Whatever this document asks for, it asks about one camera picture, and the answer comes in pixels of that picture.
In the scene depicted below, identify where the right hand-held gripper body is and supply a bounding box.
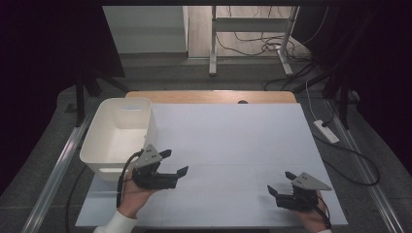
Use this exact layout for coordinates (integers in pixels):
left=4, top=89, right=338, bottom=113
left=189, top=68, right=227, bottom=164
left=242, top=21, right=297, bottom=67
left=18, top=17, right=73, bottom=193
left=275, top=171, right=333, bottom=214

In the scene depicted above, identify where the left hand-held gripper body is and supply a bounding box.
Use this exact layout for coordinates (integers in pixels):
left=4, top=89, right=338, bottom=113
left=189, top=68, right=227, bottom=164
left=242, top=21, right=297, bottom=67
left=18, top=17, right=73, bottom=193
left=131, top=143, right=180, bottom=190

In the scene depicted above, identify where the white plastic bin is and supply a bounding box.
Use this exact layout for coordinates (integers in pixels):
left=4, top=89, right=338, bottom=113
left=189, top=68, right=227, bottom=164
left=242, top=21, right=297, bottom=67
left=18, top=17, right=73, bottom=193
left=79, top=97, right=159, bottom=183

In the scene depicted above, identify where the person's right hand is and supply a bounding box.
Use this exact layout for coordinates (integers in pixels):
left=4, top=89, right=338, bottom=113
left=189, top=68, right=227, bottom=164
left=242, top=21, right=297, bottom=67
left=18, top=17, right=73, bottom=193
left=293, top=190, right=331, bottom=233

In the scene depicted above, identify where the person's left hand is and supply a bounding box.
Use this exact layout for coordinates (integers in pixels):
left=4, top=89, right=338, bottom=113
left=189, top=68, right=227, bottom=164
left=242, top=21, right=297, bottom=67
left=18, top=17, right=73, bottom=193
left=117, top=169, right=160, bottom=220

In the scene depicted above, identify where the white table mat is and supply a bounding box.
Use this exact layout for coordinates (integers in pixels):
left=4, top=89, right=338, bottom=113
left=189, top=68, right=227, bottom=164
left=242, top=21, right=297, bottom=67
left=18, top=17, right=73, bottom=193
left=74, top=102, right=349, bottom=228

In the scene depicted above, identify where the white power strip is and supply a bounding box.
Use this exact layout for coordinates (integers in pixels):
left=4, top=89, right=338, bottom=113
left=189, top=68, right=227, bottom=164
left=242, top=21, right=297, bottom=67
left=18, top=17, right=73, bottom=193
left=312, top=118, right=341, bottom=145

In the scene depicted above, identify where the person's left white sleeve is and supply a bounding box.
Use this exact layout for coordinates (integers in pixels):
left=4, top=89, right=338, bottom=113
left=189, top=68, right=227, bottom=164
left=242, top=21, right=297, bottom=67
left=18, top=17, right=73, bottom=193
left=92, top=209, right=139, bottom=233

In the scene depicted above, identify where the wooden table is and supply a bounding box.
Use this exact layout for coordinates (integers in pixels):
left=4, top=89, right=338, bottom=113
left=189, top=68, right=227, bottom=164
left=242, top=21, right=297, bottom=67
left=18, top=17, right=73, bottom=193
left=124, top=90, right=297, bottom=105

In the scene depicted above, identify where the black metal stand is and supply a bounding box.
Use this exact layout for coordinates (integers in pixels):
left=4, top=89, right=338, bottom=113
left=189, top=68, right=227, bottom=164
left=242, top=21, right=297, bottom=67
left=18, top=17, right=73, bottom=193
left=65, top=62, right=131, bottom=128
left=300, top=57, right=361, bottom=131

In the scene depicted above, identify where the white cabinet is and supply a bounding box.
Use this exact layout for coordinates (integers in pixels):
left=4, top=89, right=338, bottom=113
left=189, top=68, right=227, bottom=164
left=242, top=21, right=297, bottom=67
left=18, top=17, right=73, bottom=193
left=102, top=5, right=189, bottom=55

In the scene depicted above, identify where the left hand-held gripper black cable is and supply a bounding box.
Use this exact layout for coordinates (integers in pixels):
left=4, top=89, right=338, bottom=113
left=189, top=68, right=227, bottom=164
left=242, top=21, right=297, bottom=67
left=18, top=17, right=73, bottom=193
left=115, top=149, right=145, bottom=209

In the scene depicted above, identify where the hand-held gripper black cable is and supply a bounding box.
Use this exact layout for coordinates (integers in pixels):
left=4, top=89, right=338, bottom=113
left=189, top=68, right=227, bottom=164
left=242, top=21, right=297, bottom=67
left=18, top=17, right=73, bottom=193
left=315, top=193, right=332, bottom=230
left=115, top=149, right=145, bottom=209

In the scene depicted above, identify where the right hand-held gripper black cable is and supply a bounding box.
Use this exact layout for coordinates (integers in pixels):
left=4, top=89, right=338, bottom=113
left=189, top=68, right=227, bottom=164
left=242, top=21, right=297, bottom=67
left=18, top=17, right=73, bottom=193
left=315, top=193, right=332, bottom=230

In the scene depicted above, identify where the aluminium floor rail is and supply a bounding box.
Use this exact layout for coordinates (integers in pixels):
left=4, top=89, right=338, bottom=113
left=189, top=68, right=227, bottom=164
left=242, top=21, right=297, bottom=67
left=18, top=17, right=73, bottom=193
left=20, top=105, right=99, bottom=233
left=325, top=99, right=406, bottom=233

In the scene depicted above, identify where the thin white cable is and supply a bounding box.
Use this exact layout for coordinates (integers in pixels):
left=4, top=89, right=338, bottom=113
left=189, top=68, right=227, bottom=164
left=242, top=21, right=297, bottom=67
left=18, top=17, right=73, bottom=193
left=303, top=81, right=321, bottom=122

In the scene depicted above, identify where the black power strip cable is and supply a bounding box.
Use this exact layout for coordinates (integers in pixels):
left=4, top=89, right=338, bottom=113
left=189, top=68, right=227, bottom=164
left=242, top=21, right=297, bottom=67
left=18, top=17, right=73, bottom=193
left=311, top=120, right=381, bottom=187

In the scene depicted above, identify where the thin black floor cable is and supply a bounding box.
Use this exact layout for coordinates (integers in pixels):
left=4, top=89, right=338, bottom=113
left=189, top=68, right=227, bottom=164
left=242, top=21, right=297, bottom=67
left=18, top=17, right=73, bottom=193
left=65, top=164, right=89, bottom=233

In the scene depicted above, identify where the grey metal desk frame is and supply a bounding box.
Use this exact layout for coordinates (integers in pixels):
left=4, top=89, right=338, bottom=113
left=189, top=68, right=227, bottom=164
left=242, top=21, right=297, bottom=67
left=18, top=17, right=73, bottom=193
left=208, top=5, right=301, bottom=78

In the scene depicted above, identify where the tangle of floor cables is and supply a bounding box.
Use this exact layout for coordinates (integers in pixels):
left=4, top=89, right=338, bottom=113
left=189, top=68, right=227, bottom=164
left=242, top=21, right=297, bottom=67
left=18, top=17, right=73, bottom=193
left=215, top=5, right=313, bottom=63

